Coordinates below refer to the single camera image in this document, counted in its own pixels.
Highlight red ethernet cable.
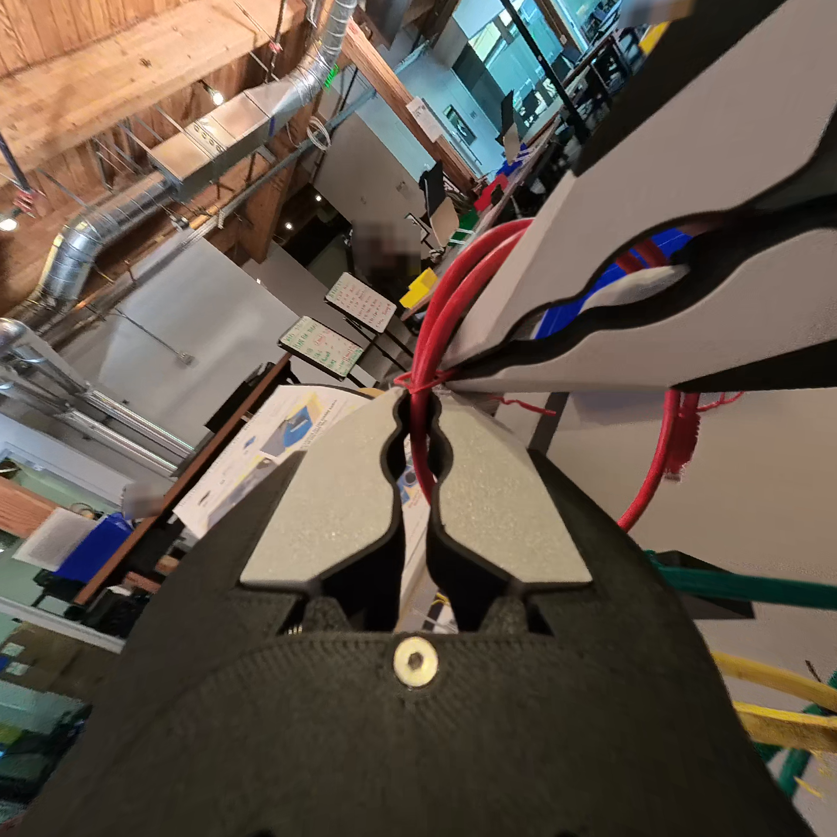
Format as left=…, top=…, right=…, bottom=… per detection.
left=408, top=219, right=704, bottom=534

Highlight black network switch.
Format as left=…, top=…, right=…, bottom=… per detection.
left=654, top=551, right=754, bottom=621

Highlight blue divided plastic bin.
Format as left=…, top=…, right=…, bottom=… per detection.
left=533, top=225, right=695, bottom=342

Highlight green ethernet cable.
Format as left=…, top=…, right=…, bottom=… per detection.
left=644, top=549, right=837, bottom=800

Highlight yellow ethernet cable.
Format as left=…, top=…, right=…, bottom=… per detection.
left=709, top=650, right=837, bottom=753

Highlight white paper sign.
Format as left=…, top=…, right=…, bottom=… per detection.
left=405, top=97, right=442, bottom=140

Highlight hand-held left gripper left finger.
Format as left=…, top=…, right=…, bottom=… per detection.
left=238, top=384, right=411, bottom=594

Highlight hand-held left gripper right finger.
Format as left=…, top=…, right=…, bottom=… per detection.
left=426, top=386, right=594, bottom=594

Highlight clear plastic container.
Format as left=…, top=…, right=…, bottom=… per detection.
left=13, top=507, right=99, bottom=570

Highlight yellow plastic bin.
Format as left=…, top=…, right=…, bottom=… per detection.
left=399, top=267, right=438, bottom=310

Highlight whiteboard with green writing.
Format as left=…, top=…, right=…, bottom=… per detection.
left=276, top=315, right=365, bottom=380

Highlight printed instruction sheet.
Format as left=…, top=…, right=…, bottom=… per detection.
left=173, top=384, right=459, bottom=635

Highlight silver air duct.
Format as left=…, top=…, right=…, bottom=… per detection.
left=36, top=0, right=361, bottom=308

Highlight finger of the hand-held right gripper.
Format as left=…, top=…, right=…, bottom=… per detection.
left=445, top=0, right=837, bottom=367
left=451, top=225, right=837, bottom=393

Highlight silver insulated pipes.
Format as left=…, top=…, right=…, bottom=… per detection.
left=0, top=317, right=197, bottom=478

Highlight blue storage tote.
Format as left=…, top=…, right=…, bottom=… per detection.
left=55, top=512, right=136, bottom=584

